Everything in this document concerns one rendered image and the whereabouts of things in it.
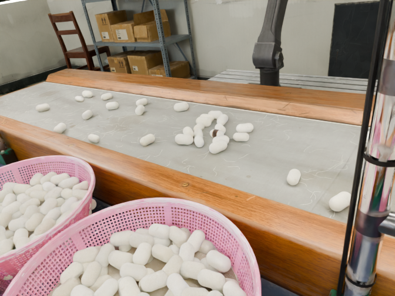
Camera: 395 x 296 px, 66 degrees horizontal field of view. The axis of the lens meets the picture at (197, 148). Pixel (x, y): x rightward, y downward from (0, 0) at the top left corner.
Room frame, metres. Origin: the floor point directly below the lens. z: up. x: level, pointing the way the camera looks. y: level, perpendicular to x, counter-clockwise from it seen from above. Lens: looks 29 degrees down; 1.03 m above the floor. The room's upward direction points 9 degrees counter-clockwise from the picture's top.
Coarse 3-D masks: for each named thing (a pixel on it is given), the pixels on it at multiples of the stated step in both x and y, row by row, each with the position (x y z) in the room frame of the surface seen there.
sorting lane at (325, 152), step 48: (48, 96) 1.05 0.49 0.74; (96, 96) 0.96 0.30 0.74; (144, 96) 0.89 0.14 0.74; (96, 144) 0.60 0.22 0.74; (192, 144) 0.54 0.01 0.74; (240, 144) 0.51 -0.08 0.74; (288, 144) 0.48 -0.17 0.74; (336, 144) 0.46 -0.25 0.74; (288, 192) 0.35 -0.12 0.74; (336, 192) 0.33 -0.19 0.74
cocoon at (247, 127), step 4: (240, 124) 0.56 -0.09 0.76; (244, 124) 0.55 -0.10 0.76; (248, 124) 0.55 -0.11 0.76; (236, 128) 0.55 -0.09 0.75; (240, 128) 0.55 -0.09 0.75; (244, 128) 0.55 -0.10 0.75; (248, 128) 0.55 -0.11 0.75; (252, 128) 0.55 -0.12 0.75; (240, 132) 0.55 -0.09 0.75; (244, 132) 0.55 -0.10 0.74; (248, 132) 0.55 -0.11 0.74
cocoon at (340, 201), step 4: (340, 192) 0.31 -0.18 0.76; (344, 192) 0.31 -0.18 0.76; (336, 196) 0.30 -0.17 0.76; (340, 196) 0.30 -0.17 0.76; (344, 196) 0.30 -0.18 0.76; (348, 196) 0.30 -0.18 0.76; (332, 200) 0.30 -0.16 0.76; (336, 200) 0.29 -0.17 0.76; (340, 200) 0.29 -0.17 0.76; (344, 200) 0.29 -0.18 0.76; (348, 200) 0.29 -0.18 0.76; (332, 204) 0.29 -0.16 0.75; (336, 204) 0.29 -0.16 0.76; (340, 204) 0.29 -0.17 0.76; (344, 204) 0.29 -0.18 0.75; (348, 204) 0.29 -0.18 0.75; (332, 208) 0.29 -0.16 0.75; (336, 208) 0.29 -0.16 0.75; (340, 208) 0.29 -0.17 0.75
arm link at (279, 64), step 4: (276, 52) 0.92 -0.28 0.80; (280, 52) 0.92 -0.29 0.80; (276, 56) 0.91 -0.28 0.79; (280, 56) 0.92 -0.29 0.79; (276, 60) 0.91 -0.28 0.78; (280, 60) 0.92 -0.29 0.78; (276, 64) 0.91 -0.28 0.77; (280, 64) 0.92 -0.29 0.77; (256, 68) 0.97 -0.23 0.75; (260, 68) 0.96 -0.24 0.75; (264, 68) 0.95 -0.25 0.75; (268, 68) 0.94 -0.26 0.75; (272, 68) 0.93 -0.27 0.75; (276, 68) 0.92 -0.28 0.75; (280, 68) 0.93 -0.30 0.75
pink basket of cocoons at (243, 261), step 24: (96, 216) 0.32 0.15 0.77; (144, 216) 0.33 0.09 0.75; (168, 216) 0.33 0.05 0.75; (192, 216) 0.31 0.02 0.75; (216, 216) 0.29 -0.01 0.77; (72, 240) 0.30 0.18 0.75; (216, 240) 0.28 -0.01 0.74; (240, 240) 0.24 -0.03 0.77; (48, 264) 0.26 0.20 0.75; (240, 264) 0.23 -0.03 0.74; (24, 288) 0.23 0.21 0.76; (48, 288) 0.25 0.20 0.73
